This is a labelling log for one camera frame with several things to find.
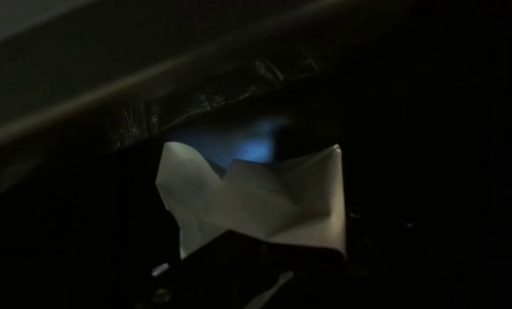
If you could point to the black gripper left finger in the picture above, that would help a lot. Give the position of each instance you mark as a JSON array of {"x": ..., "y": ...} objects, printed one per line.
[{"x": 215, "y": 274}]

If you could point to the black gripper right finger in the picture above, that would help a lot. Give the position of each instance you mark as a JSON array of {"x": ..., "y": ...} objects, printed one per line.
[{"x": 308, "y": 280}]

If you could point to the white paper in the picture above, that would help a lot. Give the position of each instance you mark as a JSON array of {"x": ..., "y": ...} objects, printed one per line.
[{"x": 250, "y": 199}]

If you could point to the black bin liner bag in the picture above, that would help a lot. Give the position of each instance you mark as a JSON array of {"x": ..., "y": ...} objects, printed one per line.
[{"x": 256, "y": 74}]

